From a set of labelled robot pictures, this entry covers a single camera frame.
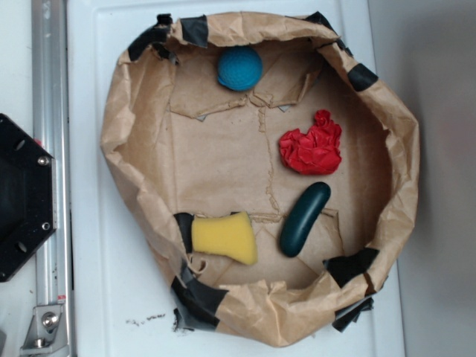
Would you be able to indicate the dark green plastic pickle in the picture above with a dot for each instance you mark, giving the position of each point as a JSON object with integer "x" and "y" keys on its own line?
{"x": 302, "y": 217}

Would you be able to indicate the brown paper bag bin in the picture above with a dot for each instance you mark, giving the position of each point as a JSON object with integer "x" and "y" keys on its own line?
{"x": 181, "y": 146}

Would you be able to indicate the yellow sponge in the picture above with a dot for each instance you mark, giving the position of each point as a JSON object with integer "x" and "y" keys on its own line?
{"x": 230, "y": 236}

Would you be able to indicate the crumpled red paper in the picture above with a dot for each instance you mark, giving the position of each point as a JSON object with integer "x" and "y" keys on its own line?
{"x": 316, "y": 152}

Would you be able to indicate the blue dimpled ball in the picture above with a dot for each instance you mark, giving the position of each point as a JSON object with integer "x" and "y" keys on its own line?
{"x": 239, "y": 68}

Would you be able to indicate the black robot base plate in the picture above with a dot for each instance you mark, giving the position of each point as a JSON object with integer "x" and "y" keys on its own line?
{"x": 27, "y": 197}

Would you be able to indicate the aluminium extrusion rail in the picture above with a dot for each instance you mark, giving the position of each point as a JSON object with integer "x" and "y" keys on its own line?
{"x": 54, "y": 278}

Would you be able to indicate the metal corner bracket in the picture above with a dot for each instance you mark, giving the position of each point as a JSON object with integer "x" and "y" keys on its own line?
{"x": 47, "y": 333}

